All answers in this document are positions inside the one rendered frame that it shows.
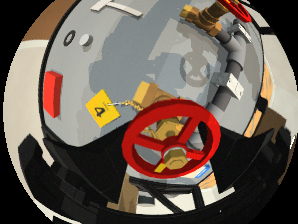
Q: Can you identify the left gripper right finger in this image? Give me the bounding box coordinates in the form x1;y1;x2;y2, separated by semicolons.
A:
198;121;275;194

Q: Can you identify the small grey cylinder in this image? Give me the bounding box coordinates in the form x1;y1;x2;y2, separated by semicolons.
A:
79;34;93;47

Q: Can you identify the yellow tag on thin chain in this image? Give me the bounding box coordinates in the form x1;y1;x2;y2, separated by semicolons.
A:
86;89;183;140

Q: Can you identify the red rectangular block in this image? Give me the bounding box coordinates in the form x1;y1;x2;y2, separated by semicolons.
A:
43;71;63;118

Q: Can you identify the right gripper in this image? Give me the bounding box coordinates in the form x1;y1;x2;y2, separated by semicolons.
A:
250;4;275;35

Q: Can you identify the black flat washer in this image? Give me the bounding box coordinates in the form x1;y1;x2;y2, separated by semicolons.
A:
63;30;75;46

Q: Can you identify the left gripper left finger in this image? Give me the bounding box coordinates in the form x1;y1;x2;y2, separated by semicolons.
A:
42;120;131;204

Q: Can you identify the grey pipe with red valve handwheels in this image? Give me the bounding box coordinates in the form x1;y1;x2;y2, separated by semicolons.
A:
122;0;251;179

